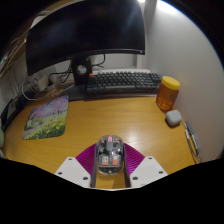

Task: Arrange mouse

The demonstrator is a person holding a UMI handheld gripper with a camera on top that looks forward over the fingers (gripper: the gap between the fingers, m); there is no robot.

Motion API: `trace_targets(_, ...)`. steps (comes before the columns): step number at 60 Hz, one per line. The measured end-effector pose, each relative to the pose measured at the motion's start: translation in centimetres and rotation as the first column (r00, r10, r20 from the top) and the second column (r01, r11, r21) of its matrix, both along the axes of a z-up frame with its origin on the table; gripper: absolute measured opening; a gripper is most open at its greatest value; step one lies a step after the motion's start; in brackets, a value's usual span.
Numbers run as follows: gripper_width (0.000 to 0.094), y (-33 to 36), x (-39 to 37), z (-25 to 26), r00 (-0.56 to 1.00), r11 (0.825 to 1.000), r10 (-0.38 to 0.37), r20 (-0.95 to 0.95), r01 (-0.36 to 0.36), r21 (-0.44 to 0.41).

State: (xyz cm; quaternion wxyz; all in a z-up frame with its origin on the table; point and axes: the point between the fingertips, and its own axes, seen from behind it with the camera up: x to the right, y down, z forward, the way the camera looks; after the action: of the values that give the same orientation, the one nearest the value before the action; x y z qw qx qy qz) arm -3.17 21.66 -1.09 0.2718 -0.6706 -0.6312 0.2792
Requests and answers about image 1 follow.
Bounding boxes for black computer monitor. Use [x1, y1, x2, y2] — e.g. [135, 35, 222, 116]
[25, 0, 146, 101]

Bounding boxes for silver mini computer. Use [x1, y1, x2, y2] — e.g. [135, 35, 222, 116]
[6, 98, 18, 118]

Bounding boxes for white cable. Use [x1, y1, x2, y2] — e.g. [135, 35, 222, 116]
[21, 79, 64, 101]

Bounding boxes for transparent computer mouse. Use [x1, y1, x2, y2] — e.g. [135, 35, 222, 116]
[94, 134, 126, 177]

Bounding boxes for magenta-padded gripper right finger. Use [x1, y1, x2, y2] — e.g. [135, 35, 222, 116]
[122, 142, 169, 189]

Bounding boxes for black desktop stand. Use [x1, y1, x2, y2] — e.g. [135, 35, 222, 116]
[0, 94, 28, 133]

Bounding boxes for orange jar with yellow lid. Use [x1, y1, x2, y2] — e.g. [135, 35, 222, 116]
[155, 75, 181, 112]

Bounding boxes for flower print mouse pad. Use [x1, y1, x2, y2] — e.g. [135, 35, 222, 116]
[21, 95, 70, 141]

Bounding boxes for small grey earbuds case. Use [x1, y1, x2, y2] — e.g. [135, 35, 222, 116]
[165, 109, 183, 127]

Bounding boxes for wooden wall shelf unit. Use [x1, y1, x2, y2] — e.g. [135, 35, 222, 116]
[0, 33, 31, 78]

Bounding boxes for white power strip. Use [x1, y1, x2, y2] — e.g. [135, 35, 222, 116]
[31, 74, 59, 93]

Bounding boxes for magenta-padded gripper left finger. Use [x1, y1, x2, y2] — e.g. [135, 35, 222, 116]
[54, 142, 98, 189]

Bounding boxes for pen with lanyard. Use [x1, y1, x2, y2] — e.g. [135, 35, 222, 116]
[183, 121, 202, 164]

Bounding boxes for dark grey keyboard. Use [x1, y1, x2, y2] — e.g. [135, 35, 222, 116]
[85, 71, 163, 97]

